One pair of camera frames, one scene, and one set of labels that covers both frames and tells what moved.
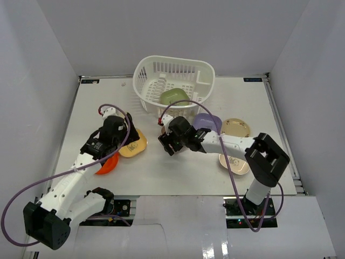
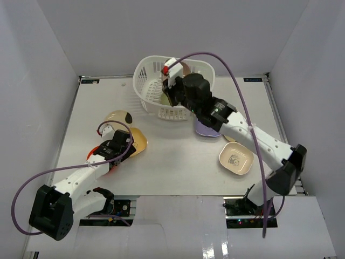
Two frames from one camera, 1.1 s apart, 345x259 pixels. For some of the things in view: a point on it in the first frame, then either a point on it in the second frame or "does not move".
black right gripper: [166, 140] to [168, 92]
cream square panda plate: [237, 167] does not move
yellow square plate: [136, 148] does not move
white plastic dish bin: [152, 75] does not move
